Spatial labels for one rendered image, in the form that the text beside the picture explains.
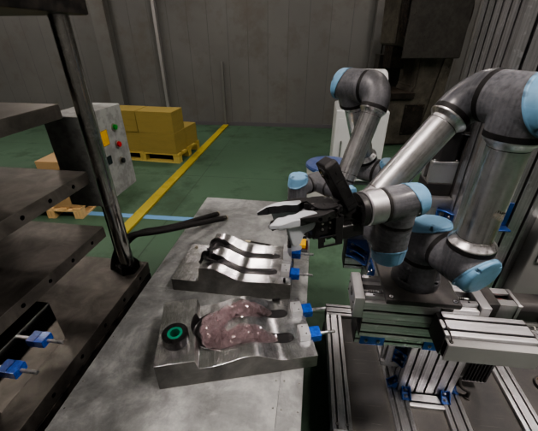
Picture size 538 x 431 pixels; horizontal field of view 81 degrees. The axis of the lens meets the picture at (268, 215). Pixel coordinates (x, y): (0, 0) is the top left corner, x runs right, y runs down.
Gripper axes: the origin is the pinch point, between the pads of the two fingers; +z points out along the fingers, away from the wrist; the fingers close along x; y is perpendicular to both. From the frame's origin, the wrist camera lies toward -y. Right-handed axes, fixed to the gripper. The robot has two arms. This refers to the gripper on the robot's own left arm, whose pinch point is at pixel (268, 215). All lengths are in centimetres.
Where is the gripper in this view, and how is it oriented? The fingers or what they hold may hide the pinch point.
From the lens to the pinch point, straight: 58.5
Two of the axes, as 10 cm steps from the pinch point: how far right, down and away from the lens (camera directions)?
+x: -3.2, -3.4, 8.8
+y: 0.5, 9.2, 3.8
